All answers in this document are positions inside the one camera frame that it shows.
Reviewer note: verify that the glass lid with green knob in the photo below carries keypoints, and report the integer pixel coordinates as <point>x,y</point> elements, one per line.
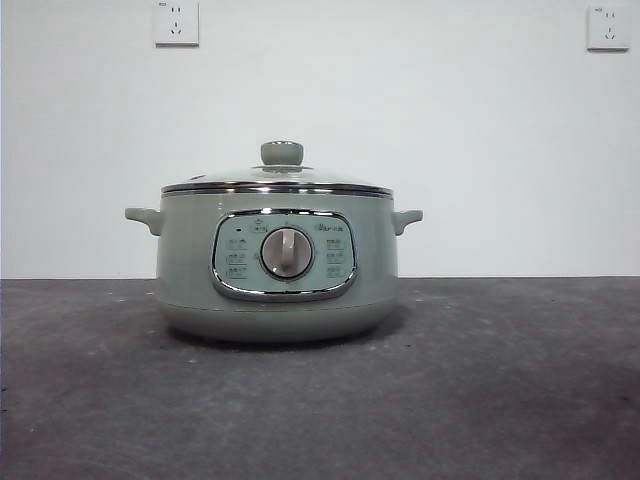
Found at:
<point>282,152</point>

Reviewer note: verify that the pale green electric pot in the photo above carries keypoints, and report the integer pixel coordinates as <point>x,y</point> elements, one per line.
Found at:
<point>280,310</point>

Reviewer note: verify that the white wall socket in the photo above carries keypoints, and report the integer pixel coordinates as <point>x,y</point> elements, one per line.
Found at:
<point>176,25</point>
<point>608,30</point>

